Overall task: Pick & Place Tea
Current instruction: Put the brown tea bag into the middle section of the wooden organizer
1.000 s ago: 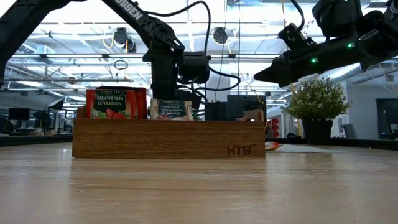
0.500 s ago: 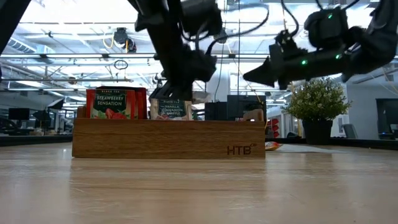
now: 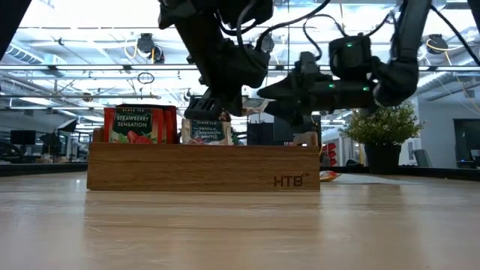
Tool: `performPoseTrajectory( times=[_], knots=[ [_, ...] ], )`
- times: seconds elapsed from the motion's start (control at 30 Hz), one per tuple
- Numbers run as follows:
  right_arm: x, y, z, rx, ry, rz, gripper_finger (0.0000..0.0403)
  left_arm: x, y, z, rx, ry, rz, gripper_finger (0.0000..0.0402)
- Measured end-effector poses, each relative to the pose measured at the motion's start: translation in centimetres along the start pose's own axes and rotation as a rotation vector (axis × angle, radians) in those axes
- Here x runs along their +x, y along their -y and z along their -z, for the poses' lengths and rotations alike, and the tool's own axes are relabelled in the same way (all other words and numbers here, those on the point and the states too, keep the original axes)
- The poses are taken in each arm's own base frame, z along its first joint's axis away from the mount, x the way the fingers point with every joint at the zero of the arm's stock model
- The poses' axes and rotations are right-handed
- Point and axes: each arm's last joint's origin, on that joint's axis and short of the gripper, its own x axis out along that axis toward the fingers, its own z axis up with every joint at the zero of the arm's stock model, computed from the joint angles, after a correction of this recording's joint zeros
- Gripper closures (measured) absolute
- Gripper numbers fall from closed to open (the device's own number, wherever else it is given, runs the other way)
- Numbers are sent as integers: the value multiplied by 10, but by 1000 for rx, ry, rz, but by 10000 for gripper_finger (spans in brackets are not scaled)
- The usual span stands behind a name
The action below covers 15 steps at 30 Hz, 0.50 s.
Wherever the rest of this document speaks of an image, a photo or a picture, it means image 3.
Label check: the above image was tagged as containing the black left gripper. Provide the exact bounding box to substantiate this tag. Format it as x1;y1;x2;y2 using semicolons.
184;37;271;121

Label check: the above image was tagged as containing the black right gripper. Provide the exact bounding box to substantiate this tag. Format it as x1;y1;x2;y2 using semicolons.
257;73;378;127

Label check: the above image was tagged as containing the beige vanilla tea packet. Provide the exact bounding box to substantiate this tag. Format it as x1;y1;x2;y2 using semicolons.
241;97;271;116
181;118;233;146

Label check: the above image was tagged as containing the red strawberry tea packet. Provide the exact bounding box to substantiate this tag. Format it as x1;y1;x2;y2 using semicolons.
171;105;179;145
103;106;164;145
163;104;173;145

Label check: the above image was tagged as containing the wooden tea organizer box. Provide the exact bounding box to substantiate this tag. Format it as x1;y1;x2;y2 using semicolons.
86;127;321;192

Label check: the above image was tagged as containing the orange tea packet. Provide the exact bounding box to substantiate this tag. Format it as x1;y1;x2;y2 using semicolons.
319;170;342;183

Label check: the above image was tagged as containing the black computer case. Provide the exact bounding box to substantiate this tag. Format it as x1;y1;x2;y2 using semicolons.
273;114;323;146

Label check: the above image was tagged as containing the black equipment box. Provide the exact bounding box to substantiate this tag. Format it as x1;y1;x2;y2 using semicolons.
246;122;275;146

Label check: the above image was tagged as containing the red stacked object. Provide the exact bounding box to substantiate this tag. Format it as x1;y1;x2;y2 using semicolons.
325;142;338;168

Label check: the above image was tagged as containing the potted green plant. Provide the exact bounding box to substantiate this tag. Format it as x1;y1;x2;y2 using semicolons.
339;100;425;176

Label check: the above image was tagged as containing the black monitor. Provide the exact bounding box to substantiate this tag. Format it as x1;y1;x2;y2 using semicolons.
10;130;38;146

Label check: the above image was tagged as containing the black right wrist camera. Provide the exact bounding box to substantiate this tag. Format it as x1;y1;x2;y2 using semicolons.
294;51;333;82

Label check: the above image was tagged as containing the black ceiling cable reel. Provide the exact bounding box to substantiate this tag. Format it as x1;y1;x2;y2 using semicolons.
262;33;275;53
427;33;449;56
136;32;166;65

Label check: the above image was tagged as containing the black camera cable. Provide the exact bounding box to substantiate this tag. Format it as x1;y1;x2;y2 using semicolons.
302;13;348;61

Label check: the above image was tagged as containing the black cable loop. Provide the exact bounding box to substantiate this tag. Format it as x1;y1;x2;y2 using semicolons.
136;71;155;86

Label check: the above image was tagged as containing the dark wall screen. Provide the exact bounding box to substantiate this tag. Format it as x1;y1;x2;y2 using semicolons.
453;118;480;170

